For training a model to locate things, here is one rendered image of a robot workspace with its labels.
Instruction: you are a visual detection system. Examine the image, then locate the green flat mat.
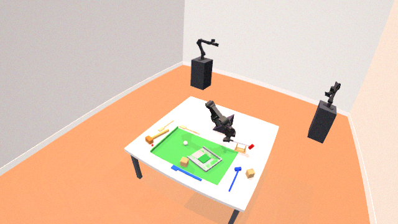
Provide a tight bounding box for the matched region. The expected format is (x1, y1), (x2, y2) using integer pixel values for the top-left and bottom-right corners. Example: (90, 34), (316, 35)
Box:
(151, 128), (238, 185)

